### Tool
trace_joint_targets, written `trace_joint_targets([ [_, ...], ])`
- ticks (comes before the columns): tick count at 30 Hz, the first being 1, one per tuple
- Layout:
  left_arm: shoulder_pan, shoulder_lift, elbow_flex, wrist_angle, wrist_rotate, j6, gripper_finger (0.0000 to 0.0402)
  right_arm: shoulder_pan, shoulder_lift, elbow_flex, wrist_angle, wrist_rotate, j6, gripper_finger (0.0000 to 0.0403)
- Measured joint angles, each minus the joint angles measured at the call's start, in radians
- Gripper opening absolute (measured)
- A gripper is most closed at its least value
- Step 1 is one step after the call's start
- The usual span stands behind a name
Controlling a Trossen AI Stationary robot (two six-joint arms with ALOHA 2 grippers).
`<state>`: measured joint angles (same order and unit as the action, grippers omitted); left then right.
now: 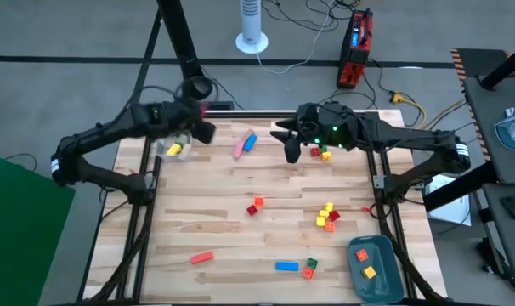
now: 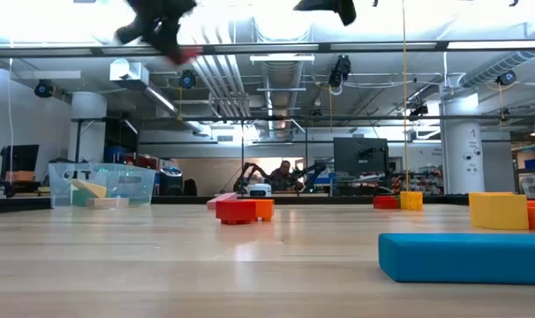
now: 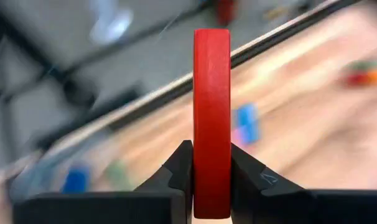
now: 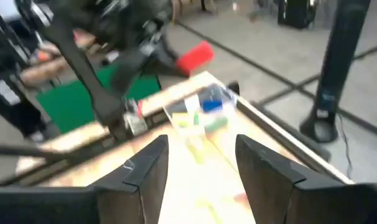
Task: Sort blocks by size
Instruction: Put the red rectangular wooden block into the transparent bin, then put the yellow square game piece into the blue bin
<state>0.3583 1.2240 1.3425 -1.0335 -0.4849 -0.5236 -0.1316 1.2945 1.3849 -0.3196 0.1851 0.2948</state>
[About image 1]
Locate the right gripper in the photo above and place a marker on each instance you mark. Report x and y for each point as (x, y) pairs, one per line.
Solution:
(329, 123)

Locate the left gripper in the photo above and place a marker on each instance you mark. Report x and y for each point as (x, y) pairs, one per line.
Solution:
(177, 119)

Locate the green wooden block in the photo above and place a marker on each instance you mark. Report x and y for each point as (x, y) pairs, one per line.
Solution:
(183, 141)

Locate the natural wood long block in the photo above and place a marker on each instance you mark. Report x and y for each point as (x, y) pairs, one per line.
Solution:
(187, 150)

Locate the red toy brick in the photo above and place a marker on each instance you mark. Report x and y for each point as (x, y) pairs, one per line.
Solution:
(252, 210)
(334, 216)
(315, 151)

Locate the green toy brick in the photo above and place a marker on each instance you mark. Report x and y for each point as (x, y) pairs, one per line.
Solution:
(312, 263)
(324, 149)

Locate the large yellow wooden block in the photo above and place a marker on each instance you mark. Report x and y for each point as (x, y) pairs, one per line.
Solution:
(173, 149)

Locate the pink long wooden block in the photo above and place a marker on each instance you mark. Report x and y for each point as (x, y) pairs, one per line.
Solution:
(241, 146)

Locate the yellow toy brick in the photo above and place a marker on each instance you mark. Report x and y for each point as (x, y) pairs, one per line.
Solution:
(320, 221)
(329, 206)
(324, 213)
(326, 156)
(369, 272)

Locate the red long wooden block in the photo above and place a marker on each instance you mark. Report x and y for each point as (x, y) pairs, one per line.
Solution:
(202, 257)

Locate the long blue wooden block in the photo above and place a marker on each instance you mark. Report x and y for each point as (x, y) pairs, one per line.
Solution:
(286, 266)

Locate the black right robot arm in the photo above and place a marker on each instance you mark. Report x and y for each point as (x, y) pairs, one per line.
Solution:
(410, 137)

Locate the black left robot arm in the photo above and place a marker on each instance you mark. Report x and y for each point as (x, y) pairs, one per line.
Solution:
(100, 132)

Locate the black power strip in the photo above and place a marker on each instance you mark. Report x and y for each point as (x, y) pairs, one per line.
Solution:
(219, 105)

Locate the clear plastic bin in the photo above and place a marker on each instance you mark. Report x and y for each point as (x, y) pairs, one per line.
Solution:
(162, 156)

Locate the red black power station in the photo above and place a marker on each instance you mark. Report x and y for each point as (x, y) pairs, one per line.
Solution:
(353, 64)

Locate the black stand pole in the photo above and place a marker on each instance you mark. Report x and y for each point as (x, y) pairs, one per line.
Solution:
(181, 38)

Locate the white tower fan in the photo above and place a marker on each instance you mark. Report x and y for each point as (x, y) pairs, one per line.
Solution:
(251, 21)

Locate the dark teal tray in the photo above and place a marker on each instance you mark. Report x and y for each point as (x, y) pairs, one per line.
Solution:
(385, 255)

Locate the black stand leg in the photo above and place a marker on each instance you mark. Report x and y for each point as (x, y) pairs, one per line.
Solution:
(457, 189)
(506, 66)

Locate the white paper sheet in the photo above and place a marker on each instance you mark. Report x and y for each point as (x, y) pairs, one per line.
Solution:
(453, 208)

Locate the grey side table striped edge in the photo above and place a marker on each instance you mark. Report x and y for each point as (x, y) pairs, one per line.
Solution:
(482, 110)

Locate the green floor mat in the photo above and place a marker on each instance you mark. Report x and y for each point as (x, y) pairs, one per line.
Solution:
(19, 238)

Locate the plain grey side table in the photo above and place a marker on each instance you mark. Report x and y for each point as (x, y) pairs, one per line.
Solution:
(499, 246)

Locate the black table frame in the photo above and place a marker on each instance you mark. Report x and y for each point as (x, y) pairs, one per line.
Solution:
(370, 170)

